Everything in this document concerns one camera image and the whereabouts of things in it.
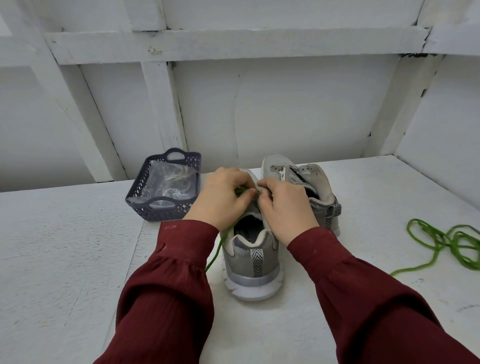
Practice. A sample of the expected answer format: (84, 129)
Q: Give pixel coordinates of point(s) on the clear plastic bag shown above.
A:
(169, 180)

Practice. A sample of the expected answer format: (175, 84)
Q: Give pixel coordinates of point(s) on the grey mesh shoe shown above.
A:
(253, 266)
(319, 191)

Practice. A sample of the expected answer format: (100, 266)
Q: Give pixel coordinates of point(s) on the person's left forearm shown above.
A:
(161, 300)

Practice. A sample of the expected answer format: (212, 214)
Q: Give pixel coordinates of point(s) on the person's right hand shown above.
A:
(289, 214)

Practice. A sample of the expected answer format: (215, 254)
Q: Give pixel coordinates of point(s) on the person's left hand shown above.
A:
(219, 199)

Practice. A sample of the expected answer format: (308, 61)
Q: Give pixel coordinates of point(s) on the dark plastic lattice basket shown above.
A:
(139, 204)

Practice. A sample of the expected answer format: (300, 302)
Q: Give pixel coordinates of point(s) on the green shoelace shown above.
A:
(216, 255)
(442, 240)

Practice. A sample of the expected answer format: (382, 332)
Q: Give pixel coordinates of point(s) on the person's right forearm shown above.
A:
(375, 300)

